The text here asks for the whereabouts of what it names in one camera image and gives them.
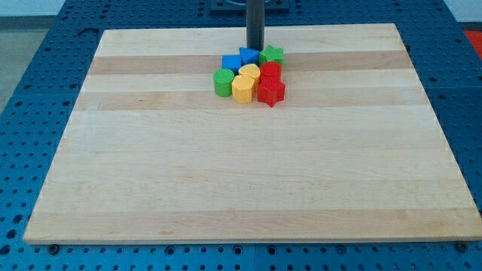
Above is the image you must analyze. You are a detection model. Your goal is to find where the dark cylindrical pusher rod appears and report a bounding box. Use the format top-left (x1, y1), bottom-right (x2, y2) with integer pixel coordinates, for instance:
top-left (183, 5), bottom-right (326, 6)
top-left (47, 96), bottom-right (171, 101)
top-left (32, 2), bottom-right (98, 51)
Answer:
top-left (246, 0), bottom-right (265, 51)

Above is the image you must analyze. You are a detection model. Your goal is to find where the green star block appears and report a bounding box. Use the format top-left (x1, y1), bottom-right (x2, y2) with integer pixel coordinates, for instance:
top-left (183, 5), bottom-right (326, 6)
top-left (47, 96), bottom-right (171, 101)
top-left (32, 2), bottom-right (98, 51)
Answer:
top-left (258, 45), bottom-right (284, 67)

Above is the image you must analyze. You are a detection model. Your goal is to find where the blue triangle block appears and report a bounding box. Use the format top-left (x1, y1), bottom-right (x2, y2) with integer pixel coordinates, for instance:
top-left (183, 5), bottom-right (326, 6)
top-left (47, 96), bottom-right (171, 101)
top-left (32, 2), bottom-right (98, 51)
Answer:
top-left (239, 47), bottom-right (260, 65)

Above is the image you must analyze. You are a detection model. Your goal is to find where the blue cube block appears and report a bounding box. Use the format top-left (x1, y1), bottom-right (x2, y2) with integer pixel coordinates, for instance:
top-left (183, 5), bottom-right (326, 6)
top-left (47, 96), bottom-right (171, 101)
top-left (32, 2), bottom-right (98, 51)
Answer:
top-left (221, 54), bottom-right (242, 75)

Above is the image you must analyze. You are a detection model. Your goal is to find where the yellow heart block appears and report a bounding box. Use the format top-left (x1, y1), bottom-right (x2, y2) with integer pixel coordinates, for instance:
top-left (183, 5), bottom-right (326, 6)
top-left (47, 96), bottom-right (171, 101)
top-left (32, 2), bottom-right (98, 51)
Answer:
top-left (238, 63), bottom-right (261, 88)

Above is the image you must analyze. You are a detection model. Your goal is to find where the red cylinder block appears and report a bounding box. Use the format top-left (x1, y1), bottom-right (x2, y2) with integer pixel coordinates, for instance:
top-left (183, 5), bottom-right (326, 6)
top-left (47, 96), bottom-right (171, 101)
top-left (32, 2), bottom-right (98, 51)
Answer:
top-left (260, 62), bottom-right (282, 82)

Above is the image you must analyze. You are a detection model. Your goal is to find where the green cylinder block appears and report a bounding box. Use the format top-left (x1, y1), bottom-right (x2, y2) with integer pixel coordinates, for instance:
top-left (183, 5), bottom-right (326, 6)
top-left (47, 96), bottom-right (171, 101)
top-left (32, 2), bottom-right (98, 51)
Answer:
top-left (213, 68), bottom-right (235, 97)

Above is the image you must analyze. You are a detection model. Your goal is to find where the yellow hexagon block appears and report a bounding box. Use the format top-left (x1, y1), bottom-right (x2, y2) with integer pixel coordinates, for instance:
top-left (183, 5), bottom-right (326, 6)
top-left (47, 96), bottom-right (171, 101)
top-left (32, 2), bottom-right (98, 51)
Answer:
top-left (231, 75), bottom-right (255, 103)

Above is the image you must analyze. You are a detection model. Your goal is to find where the red star block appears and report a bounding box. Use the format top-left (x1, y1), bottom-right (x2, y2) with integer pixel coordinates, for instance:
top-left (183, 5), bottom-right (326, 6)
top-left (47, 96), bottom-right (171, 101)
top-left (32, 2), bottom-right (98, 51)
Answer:
top-left (258, 78), bottom-right (285, 107)

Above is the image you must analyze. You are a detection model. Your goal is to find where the light wooden board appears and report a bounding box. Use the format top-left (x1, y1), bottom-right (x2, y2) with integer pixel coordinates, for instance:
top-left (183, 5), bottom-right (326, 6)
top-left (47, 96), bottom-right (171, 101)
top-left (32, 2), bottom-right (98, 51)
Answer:
top-left (23, 23), bottom-right (481, 245)

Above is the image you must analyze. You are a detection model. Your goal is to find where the blue perforated table plate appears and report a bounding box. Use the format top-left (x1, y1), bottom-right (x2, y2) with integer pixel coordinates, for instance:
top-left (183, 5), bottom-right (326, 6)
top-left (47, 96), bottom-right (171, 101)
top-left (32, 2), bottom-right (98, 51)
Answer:
top-left (1, 0), bottom-right (481, 270)

